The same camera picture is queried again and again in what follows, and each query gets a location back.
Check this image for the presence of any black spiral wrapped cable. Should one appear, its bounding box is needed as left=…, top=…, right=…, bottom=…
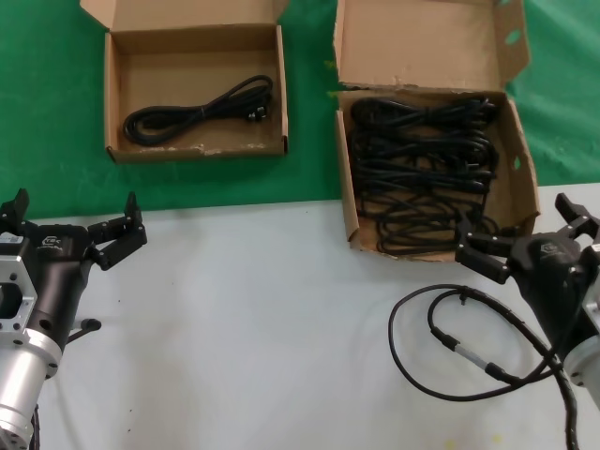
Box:
left=461, top=288, right=585, bottom=450

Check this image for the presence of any black cable with silver connector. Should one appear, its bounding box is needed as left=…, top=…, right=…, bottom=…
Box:
left=427, top=290, right=555, bottom=383

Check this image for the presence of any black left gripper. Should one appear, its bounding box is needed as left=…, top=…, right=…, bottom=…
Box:
left=0, top=187, right=150, bottom=347

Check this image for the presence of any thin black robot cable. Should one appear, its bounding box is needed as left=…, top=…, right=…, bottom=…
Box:
left=387, top=284, right=563, bottom=405

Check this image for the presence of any loose black power cord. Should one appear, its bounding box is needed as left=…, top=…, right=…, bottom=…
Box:
left=358, top=187, right=502, bottom=258

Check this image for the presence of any black bundled power cord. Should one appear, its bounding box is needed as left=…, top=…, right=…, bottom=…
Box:
left=350, top=95, right=499, bottom=128
left=352, top=157, right=499, bottom=194
left=350, top=127, right=499, bottom=159

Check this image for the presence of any large torn cardboard box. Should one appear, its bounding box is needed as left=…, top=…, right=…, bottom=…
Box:
left=332, top=0, right=543, bottom=264

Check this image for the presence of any small black cable plug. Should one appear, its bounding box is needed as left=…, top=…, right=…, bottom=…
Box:
left=67, top=317, right=103, bottom=346

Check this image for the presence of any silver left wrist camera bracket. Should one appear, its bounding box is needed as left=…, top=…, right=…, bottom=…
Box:
left=0, top=255, right=39, bottom=347

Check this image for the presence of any small cardboard box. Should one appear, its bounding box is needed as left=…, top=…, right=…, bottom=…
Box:
left=79, top=0, right=290, bottom=165

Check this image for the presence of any black power cord with plug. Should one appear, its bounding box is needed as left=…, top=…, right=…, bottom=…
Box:
left=122, top=74, right=276, bottom=146

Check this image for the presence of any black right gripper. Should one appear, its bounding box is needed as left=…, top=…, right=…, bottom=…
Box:
left=455, top=192, right=597, bottom=358

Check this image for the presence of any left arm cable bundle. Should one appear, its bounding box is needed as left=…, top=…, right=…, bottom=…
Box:
left=26, top=401, right=47, bottom=450

